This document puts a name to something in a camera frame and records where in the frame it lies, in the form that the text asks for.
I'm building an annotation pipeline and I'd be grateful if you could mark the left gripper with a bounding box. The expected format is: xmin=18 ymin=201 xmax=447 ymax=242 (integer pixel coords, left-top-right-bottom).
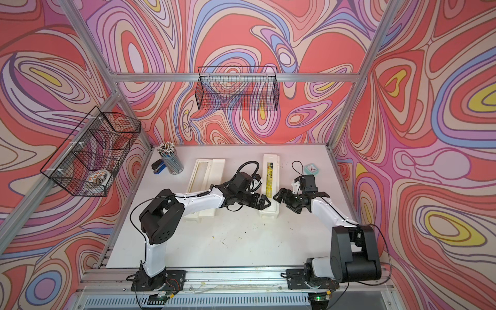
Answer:
xmin=236 ymin=192 xmax=273 ymax=211

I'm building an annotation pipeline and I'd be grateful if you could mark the white wrap dispenser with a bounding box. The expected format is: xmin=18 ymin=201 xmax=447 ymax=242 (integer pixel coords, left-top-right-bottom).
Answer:
xmin=183 ymin=159 xmax=226 ymax=222
xmin=260 ymin=154 xmax=280 ymax=219

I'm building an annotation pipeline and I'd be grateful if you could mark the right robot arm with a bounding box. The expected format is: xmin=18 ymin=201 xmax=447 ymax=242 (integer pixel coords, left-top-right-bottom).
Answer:
xmin=273 ymin=174 xmax=382 ymax=288

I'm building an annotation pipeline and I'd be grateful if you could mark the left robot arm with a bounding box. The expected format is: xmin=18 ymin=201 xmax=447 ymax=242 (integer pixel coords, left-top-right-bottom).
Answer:
xmin=132 ymin=161 xmax=271 ymax=292

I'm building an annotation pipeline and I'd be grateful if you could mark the teal alarm clock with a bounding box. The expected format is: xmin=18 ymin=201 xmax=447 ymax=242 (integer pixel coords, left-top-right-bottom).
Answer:
xmin=304 ymin=164 xmax=319 ymax=175

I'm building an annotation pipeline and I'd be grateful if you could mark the pencil cup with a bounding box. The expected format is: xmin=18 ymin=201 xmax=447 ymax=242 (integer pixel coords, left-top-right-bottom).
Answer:
xmin=157 ymin=142 xmax=184 ymax=175

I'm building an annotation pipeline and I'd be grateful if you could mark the blue stapler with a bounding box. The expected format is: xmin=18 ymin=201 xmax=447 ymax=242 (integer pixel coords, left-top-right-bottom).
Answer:
xmin=151 ymin=159 xmax=167 ymax=174

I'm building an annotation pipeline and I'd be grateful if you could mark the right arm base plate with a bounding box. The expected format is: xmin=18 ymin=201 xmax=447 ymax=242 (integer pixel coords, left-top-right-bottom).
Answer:
xmin=280 ymin=268 xmax=340 ymax=292

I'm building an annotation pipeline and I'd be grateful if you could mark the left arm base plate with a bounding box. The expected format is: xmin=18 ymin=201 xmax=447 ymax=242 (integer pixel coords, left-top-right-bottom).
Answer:
xmin=127 ymin=269 xmax=187 ymax=293

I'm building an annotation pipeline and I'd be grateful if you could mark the back wire basket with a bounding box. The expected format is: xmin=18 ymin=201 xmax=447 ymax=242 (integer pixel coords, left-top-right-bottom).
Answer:
xmin=195 ymin=65 xmax=280 ymax=112

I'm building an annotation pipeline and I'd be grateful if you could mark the wire basket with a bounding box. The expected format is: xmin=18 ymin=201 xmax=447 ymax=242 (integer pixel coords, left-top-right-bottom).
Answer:
xmin=40 ymin=107 xmax=142 ymax=197
xmin=195 ymin=65 xmax=280 ymax=112

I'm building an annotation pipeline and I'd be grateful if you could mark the left wire basket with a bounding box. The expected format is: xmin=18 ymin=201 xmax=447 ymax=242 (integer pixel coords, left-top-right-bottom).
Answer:
xmin=40 ymin=107 xmax=142 ymax=197

